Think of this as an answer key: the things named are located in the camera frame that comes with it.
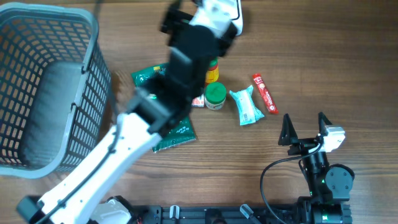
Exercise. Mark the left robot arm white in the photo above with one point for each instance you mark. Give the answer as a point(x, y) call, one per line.
point(156, 107)

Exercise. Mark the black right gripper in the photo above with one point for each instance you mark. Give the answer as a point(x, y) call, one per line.
point(301, 145)

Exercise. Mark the green glove package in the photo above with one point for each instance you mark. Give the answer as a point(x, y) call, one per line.
point(183, 132)

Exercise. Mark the light blue tissue pack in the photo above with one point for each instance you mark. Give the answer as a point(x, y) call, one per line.
point(248, 112)

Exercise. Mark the small red white box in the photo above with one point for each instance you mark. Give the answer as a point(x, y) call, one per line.
point(199, 101)

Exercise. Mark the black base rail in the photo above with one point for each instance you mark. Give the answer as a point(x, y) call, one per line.
point(292, 213)

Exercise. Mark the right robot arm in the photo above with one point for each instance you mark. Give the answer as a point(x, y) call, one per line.
point(329, 185)

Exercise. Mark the grey plastic basket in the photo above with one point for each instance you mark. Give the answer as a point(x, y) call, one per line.
point(55, 85)

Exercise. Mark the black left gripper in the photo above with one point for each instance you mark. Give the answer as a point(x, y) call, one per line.
point(175, 15)

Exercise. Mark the red stick sachet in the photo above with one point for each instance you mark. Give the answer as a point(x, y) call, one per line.
point(265, 94)

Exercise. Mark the green lid jar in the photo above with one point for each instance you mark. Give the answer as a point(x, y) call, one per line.
point(215, 95)

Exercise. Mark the red sriracha bottle green cap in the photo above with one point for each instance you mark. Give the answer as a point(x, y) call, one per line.
point(212, 74)

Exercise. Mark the white barcode scanner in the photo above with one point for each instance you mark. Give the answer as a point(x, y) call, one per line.
point(237, 15)

